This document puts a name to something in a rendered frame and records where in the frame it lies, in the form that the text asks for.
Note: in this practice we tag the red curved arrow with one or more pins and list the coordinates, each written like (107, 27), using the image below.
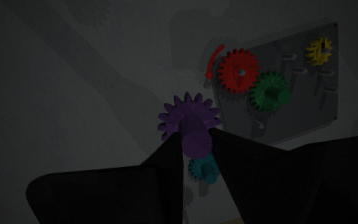
(209, 74)

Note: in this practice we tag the teal gear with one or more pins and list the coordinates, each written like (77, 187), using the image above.
(205, 168)

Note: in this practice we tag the yellow gear with black stripe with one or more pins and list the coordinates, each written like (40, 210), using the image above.
(315, 55)

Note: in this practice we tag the red gear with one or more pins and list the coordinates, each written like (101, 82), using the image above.
(230, 67)

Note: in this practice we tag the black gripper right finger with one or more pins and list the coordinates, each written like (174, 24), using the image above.
(275, 186)

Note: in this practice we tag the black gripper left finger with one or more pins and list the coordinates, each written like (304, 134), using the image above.
(150, 193)

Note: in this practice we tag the green gear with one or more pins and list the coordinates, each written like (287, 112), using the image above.
(269, 91)

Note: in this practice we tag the grey board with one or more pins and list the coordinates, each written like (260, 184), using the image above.
(313, 88)

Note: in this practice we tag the purple gear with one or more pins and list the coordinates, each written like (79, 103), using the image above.
(192, 119)

